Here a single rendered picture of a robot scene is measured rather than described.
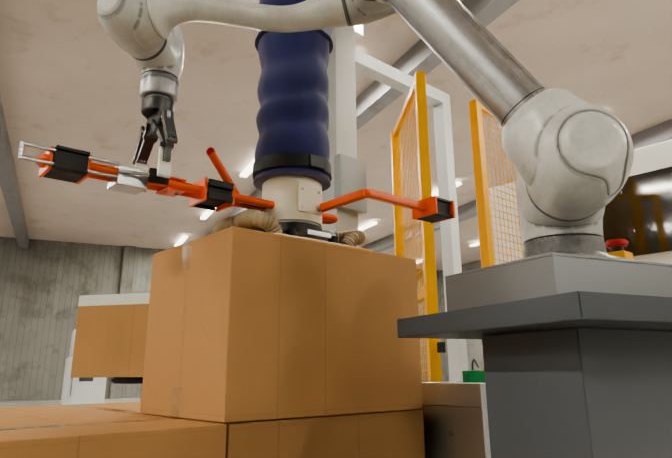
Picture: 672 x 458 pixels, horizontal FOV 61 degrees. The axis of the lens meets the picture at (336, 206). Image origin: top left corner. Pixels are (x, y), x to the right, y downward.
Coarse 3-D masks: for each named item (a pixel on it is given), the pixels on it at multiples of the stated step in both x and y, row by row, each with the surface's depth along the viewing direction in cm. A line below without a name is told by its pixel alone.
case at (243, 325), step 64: (192, 256) 135; (256, 256) 126; (320, 256) 138; (384, 256) 153; (192, 320) 129; (256, 320) 122; (320, 320) 134; (384, 320) 148; (192, 384) 124; (256, 384) 119; (320, 384) 130; (384, 384) 143
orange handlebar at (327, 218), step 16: (96, 176) 128; (160, 192) 138; (176, 192) 138; (192, 192) 139; (352, 192) 147; (368, 192) 144; (384, 192) 148; (256, 208) 155; (320, 208) 156; (416, 208) 155
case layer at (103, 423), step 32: (0, 416) 137; (32, 416) 136; (64, 416) 135; (96, 416) 135; (128, 416) 134; (160, 416) 133; (320, 416) 130; (352, 416) 135; (384, 416) 142; (416, 416) 150; (0, 448) 87; (32, 448) 90; (64, 448) 93; (96, 448) 96; (128, 448) 100; (160, 448) 103; (192, 448) 107; (224, 448) 112; (256, 448) 116; (288, 448) 121; (320, 448) 127; (352, 448) 133; (384, 448) 140; (416, 448) 147
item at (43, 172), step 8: (48, 152) 120; (48, 160) 119; (40, 168) 123; (48, 168) 118; (88, 168) 123; (40, 176) 123; (48, 176) 123; (56, 176) 123; (64, 176) 123; (72, 176) 123; (80, 176) 123; (88, 176) 123
